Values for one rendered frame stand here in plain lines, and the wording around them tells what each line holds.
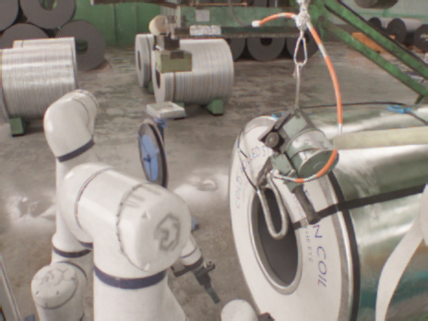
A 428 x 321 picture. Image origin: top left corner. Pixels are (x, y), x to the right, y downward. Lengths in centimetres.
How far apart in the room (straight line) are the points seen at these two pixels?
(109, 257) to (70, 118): 60
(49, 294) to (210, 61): 559
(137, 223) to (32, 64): 583
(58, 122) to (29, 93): 513
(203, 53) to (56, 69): 243
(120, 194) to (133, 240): 7
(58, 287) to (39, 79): 506
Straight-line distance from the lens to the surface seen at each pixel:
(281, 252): 213
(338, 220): 134
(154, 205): 49
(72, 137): 105
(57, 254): 143
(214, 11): 201
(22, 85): 618
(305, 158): 116
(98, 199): 55
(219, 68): 650
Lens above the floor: 181
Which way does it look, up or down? 23 degrees down
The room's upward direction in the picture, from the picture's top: straight up
